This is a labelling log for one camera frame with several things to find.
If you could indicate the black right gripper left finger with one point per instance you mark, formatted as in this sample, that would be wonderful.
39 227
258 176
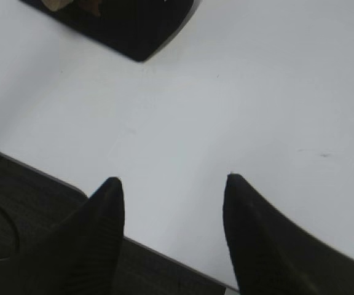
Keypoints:
80 257

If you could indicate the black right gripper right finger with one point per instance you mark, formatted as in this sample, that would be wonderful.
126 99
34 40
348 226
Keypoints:
272 255

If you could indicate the black canvas tote bag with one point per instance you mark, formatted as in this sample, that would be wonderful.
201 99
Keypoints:
135 29

